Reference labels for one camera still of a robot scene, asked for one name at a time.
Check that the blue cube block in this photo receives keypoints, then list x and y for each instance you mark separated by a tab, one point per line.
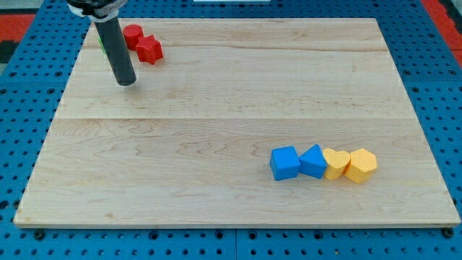
284	163

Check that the red cylinder block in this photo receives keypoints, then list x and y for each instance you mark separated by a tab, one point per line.
132	34

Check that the green star block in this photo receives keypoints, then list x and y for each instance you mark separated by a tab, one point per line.
101	45

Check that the light wooden board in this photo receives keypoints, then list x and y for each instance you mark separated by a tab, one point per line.
189	145

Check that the yellow hexagon block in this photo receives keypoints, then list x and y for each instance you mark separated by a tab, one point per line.
361	167

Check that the red star block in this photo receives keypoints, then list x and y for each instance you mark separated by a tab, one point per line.
149	49

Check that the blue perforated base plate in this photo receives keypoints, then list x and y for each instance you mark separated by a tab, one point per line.
36	75

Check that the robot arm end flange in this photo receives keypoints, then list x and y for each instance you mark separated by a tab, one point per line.
95	8

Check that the blue triangle block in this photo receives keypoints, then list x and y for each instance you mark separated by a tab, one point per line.
312	162

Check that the black cylindrical pointer rod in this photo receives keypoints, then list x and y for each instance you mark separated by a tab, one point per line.
116	50

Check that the yellow heart block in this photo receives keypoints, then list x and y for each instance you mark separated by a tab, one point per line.
336	161

